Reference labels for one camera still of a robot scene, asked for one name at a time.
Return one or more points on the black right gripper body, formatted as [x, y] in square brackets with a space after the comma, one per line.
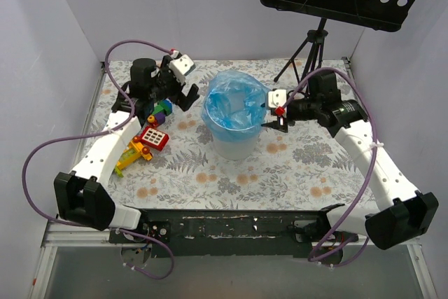
[277, 117]

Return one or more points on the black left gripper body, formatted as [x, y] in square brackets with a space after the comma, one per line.
[176, 88]

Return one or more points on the blue plastic trash bag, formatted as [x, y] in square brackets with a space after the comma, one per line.
[233, 108]

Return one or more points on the white cylindrical trash bin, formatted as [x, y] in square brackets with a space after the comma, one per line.
[235, 144]

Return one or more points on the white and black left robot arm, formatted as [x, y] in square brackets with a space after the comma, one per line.
[81, 194]

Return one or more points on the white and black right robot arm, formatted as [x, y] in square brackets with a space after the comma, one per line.
[388, 209]

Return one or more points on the red toy phone block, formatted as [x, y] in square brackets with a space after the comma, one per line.
[154, 138]

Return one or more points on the colourful toy block pile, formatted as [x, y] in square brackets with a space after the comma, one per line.
[135, 149]

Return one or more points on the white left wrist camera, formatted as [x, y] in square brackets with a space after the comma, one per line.
[181, 65]

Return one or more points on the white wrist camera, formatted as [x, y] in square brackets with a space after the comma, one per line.
[181, 65]
[276, 99]

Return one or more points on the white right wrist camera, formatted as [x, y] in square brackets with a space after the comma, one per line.
[276, 99]

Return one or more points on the black scratched base plate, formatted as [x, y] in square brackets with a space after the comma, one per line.
[196, 232]

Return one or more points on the aluminium rail frame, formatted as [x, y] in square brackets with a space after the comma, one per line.
[82, 263]

